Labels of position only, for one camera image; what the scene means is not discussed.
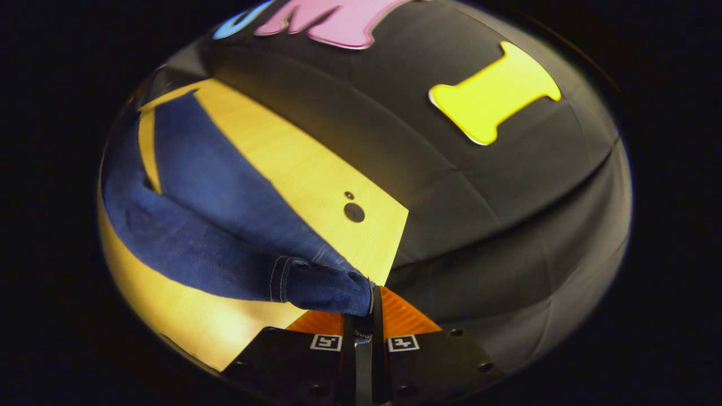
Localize black backdrop cloth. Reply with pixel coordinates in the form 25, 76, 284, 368
135, 0, 632, 373

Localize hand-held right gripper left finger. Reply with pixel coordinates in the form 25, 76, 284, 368
222, 309, 358, 406

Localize blue denim jeans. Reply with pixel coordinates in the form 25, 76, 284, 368
100, 90, 376, 316

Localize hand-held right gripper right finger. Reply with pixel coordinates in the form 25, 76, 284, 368
371, 285, 507, 405

